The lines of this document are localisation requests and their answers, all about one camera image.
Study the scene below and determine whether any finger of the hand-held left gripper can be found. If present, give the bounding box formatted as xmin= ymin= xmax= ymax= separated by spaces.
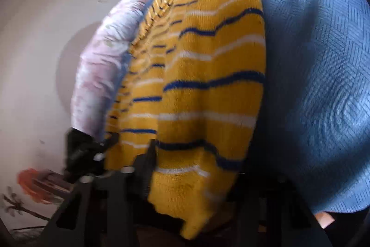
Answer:
xmin=66 ymin=128 xmax=120 ymax=181

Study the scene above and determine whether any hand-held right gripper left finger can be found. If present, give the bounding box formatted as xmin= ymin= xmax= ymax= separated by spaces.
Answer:
xmin=48 ymin=139 xmax=159 ymax=237

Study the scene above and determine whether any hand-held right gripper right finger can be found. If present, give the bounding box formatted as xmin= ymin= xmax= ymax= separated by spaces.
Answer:
xmin=235 ymin=173 xmax=317 ymax=237

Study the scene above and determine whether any yellow striped knit sweater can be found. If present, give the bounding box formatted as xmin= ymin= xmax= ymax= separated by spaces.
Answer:
xmin=104 ymin=0 xmax=266 ymax=239

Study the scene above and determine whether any pink floral cloth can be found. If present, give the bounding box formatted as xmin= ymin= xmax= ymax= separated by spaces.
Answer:
xmin=71 ymin=0 xmax=158 ymax=141

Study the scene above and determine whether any blue knit sweater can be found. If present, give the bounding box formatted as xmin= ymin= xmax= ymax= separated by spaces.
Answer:
xmin=240 ymin=0 xmax=370 ymax=214

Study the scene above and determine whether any red flower wall sticker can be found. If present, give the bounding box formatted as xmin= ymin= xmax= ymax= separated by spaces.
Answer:
xmin=16 ymin=168 xmax=71 ymax=204

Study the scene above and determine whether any dark branch wall sticker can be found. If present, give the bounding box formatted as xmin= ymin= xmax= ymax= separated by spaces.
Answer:
xmin=2 ymin=186 xmax=51 ymax=221

